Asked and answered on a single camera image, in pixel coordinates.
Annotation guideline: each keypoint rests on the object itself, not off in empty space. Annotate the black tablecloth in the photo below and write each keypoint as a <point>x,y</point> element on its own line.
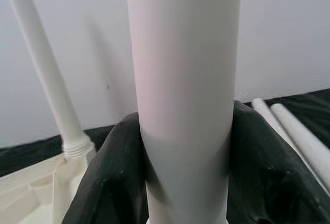
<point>38,149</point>

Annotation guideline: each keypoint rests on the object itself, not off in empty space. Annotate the white plastic table leg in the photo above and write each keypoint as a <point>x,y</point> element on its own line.
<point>296,131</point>
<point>263,108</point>
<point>185,79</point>
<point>51,79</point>

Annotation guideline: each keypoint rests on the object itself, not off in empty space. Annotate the white plastic table top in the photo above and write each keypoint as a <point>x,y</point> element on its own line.
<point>31,198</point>

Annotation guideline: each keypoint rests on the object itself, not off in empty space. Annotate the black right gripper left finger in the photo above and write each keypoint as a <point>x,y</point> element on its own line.
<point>113,177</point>

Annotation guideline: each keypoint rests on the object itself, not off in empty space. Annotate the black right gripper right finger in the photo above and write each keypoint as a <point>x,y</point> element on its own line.
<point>270,177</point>

